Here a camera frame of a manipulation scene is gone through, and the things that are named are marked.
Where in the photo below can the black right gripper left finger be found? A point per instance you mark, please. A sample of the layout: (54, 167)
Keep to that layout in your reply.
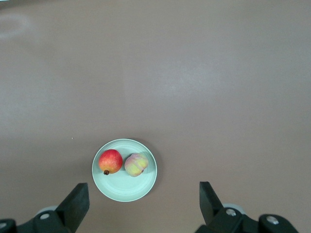
(75, 206)

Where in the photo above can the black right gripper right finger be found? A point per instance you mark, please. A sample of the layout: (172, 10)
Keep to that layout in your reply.
(209, 206)

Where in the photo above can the red pomegranate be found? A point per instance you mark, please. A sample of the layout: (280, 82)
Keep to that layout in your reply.
(110, 161)

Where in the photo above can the yellow pink peach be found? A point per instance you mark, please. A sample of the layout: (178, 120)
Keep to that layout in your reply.
(136, 165)

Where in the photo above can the light green round plate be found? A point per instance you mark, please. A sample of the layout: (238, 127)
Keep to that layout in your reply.
(124, 189)

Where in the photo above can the brown table cloth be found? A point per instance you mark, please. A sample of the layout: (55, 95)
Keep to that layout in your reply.
(194, 72)

